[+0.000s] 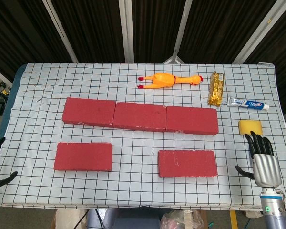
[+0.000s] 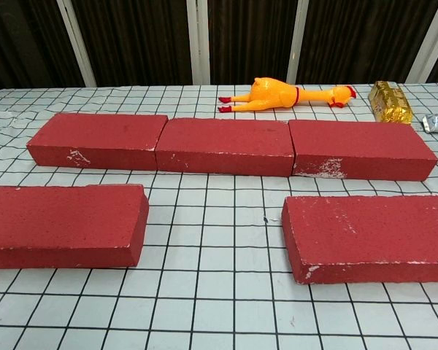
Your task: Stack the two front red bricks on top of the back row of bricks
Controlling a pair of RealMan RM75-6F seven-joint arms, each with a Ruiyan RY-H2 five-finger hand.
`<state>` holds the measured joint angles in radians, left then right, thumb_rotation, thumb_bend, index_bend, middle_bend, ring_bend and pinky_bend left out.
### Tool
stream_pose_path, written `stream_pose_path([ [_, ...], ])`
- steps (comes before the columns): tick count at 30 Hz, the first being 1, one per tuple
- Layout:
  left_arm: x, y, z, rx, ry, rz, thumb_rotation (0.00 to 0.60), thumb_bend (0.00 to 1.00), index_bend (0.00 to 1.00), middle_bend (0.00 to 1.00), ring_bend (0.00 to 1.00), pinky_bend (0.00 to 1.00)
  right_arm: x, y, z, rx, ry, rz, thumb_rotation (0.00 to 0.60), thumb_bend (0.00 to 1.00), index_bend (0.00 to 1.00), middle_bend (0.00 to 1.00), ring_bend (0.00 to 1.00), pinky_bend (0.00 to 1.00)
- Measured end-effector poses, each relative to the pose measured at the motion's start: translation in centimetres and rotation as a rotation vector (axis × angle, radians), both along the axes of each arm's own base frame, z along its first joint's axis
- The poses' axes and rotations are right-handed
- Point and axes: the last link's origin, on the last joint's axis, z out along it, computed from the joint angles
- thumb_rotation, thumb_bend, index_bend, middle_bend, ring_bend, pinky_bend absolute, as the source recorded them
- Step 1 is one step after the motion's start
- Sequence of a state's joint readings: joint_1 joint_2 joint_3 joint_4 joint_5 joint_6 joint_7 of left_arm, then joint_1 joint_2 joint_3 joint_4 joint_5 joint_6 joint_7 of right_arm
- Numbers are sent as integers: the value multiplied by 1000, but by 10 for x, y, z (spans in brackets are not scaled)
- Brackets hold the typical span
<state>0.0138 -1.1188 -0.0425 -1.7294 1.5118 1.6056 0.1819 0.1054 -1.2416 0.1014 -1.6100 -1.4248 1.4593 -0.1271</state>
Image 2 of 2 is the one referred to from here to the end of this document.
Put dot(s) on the red brick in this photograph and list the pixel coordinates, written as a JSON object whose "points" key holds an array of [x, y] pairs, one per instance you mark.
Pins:
{"points": [[361, 146], [58, 218], [95, 135], [222, 142], [368, 229]]}

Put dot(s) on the yellow rubber chicken toy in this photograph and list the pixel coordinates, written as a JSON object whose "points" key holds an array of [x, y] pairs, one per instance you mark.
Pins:
{"points": [[273, 93]]}

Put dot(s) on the gold foil packet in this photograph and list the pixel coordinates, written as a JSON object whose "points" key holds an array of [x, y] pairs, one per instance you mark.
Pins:
{"points": [[390, 104]]}

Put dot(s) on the white slotted metal post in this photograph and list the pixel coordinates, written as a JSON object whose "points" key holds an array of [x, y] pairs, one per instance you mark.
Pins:
{"points": [[198, 40]]}

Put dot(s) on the white slanted frame post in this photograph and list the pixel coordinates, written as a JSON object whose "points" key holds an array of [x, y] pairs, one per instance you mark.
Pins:
{"points": [[429, 40], [297, 40], [76, 43]]}

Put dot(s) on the white black grid tablecloth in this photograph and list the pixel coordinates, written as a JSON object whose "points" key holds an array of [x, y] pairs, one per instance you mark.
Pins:
{"points": [[219, 299]]}

